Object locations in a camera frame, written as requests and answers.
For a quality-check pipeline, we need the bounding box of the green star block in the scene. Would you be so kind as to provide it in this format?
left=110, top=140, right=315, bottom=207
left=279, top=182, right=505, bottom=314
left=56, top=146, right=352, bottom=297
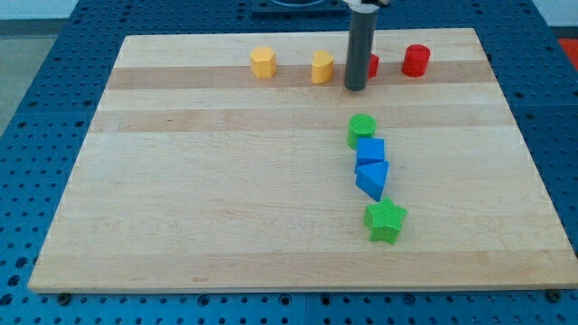
left=363, top=198, right=407, bottom=245

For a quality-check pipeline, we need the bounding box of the blue cube block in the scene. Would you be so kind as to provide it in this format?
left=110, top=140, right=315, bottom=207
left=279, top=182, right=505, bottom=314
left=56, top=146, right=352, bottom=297
left=355, top=137, right=386, bottom=171

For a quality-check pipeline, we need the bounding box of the red block behind rod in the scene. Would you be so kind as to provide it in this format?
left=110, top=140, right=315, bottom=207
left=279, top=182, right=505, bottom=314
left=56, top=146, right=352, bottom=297
left=368, top=53, right=380, bottom=79

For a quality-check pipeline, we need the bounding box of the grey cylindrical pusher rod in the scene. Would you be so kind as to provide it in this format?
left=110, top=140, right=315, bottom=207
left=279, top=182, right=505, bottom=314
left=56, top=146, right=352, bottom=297
left=344, top=10, right=378, bottom=91

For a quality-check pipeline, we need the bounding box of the white rod mount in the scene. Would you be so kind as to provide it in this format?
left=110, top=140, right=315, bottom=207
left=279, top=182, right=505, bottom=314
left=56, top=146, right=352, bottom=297
left=342, top=0, right=391, bottom=13

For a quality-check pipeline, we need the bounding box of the green cylinder block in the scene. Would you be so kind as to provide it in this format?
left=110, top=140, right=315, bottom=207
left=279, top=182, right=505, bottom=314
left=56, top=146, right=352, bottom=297
left=347, top=114, right=377, bottom=149

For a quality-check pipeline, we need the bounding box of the blue triangle block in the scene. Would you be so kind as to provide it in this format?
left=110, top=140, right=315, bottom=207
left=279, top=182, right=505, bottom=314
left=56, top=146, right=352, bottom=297
left=356, top=161, right=389, bottom=201

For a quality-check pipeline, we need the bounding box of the yellow hexagon block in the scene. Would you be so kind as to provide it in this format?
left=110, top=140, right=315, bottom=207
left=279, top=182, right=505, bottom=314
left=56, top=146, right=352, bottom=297
left=250, top=46, right=276, bottom=79

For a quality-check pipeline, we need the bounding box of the yellow heart block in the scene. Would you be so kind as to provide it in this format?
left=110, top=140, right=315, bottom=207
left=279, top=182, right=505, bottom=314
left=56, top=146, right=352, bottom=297
left=311, top=50, right=334, bottom=84

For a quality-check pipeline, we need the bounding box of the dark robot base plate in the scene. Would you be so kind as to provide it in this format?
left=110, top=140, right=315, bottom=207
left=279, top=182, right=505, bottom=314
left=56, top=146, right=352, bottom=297
left=250, top=0, right=348, bottom=18

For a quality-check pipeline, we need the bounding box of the wooden board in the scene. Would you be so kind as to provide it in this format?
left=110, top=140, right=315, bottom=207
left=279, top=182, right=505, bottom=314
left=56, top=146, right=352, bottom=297
left=28, top=28, right=577, bottom=294

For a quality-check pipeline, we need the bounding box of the red cylinder block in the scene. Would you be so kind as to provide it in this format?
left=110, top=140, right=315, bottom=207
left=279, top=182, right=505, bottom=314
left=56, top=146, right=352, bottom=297
left=402, top=44, right=431, bottom=78

